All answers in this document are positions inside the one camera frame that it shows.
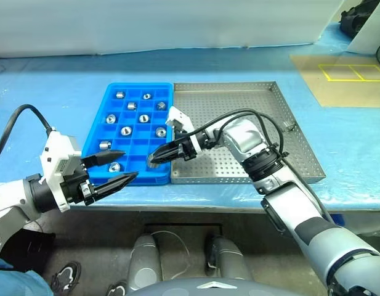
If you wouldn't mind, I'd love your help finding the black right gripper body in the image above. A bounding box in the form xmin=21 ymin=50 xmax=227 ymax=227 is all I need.
xmin=176 ymin=135 xmax=194 ymax=162

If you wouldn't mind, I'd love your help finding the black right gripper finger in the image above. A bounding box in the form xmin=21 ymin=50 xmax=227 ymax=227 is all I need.
xmin=151 ymin=150 xmax=180 ymax=165
xmin=152 ymin=141 xmax=182 ymax=157

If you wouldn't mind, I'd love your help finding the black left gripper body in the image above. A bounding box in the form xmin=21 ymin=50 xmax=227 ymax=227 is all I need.
xmin=59 ymin=160 xmax=97 ymax=207

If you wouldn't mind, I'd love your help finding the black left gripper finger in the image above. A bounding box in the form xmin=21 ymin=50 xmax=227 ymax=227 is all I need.
xmin=81 ymin=149 xmax=126 ymax=170
xmin=83 ymin=171 xmax=139 ymax=207

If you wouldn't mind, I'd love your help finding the blue compartment tray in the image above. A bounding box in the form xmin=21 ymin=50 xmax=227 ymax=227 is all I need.
xmin=81 ymin=81 xmax=174 ymax=186

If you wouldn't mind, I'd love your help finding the perforated steel tray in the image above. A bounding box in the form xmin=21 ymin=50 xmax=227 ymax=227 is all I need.
xmin=170 ymin=80 xmax=328 ymax=185

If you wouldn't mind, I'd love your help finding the black floor mat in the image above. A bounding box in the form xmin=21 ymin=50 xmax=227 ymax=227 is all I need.
xmin=145 ymin=223 xmax=224 ymax=238

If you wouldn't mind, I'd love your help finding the black floor box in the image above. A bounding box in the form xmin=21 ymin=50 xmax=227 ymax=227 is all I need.
xmin=0 ymin=228 xmax=57 ymax=274

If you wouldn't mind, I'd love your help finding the blue plastic table cover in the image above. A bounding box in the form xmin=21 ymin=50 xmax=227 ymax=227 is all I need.
xmin=0 ymin=21 xmax=380 ymax=213

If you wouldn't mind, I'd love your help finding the grey rounded left robot leg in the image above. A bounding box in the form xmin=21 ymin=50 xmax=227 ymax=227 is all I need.
xmin=127 ymin=234 xmax=161 ymax=292

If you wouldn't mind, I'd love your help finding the grey rounded robot leg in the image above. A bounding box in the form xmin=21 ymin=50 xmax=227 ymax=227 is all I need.
xmin=127 ymin=234 xmax=161 ymax=292
xmin=204 ymin=236 xmax=252 ymax=281

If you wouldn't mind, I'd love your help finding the black white sneaker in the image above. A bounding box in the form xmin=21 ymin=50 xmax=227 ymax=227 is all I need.
xmin=51 ymin=261 xmax=82 ymax=292
xmin=106 ymin=279 xmax=128 ymax=296

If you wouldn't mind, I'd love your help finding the person's blue trouser leg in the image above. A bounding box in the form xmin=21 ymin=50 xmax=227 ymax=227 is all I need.
xmin=0 ymin=258 xmax=54 ymax=296

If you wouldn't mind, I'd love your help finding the grey rounded right robot leg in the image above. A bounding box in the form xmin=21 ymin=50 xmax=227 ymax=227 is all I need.
xmin=204 ymin=236 xmax=252 ymax=281

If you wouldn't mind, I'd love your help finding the white backdrop panel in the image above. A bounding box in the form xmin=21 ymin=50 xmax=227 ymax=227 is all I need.
xmin=0 ymin=0 xmax=346 ymax=58

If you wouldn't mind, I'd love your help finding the grey robot torso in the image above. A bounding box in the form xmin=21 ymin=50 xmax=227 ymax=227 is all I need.
xmin=124 ymin=276 xmax=270 ymax=296

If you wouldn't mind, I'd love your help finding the brown mat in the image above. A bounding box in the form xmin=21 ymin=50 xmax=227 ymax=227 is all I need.
xmin=289 ymin=54 xmax=380 ymax=108

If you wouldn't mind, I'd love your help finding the black bag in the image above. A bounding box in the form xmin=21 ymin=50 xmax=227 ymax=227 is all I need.
xmin=339 ymin=0 xmax=380 ymax=39

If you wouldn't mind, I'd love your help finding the white leaning board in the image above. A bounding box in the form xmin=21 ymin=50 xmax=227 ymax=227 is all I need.
xmin=346 ymin=0 xmax=380 ymax=56

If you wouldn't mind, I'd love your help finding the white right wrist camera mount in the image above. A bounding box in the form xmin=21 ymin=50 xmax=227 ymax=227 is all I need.
xmin=164 ymin=105 xmax=200 ymax=155

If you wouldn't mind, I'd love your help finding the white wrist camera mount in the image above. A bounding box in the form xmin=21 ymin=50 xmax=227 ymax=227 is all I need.
xmin=164 ymin=105 xmax=200 ymax=155
xmin=39 ymin=126 xmax=83 ymax=213

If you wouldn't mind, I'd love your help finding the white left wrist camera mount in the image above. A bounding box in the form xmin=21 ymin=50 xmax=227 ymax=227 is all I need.
xmin=39 ymin=126 xmax=83 ymax=213

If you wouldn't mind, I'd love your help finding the thin white floor cable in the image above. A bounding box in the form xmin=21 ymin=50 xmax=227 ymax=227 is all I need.
xmin=152 ymin=230 xmax=190 ymax=272

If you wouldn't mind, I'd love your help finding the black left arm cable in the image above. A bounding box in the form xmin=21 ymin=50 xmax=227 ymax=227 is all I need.
xmin=0 ymin=104 xmax=58 ymax=166

